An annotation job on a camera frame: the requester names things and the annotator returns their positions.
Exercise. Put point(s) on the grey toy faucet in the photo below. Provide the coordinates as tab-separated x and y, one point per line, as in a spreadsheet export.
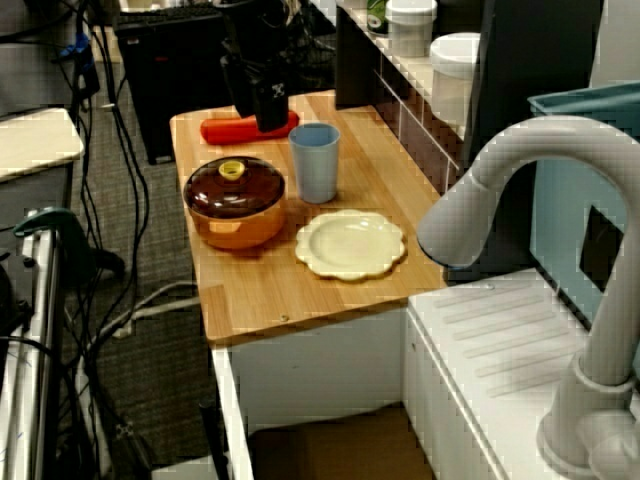
550	145

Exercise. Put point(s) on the orange toy pot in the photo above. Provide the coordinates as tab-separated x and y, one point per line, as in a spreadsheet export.
240	232

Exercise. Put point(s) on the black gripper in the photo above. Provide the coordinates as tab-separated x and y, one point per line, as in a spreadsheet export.
255	57

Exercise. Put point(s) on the red toy sausage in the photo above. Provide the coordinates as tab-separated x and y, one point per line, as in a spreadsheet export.
225	132

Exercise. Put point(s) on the white toy kitchen cabinet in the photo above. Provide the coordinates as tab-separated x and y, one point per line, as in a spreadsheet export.
320	365

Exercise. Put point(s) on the light blue plastic cup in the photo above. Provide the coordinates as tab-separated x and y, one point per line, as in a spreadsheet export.
315	170

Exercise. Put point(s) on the brown glass lid yellow knob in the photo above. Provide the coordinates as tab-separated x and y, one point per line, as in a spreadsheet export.
235	192

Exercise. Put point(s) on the small white lidded jar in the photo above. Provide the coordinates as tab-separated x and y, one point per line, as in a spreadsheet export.
410	27

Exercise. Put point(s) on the dark grey shelf post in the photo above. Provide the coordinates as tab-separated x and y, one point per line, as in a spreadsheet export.
530	60
355	60

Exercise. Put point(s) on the cream scalloped plate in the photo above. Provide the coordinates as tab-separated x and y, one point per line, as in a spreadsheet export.
350	245

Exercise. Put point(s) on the green can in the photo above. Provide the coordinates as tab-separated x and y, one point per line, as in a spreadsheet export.
377	17

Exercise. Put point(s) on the large white lidded jar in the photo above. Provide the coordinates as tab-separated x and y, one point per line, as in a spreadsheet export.
452	75

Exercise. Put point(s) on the white side table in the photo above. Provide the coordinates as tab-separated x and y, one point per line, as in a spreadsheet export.
35	145

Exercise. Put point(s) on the teal plastic bin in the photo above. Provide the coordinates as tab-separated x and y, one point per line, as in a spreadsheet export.
560	210

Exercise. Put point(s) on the aluminium profile frame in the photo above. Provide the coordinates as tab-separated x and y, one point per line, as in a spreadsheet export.
42	350

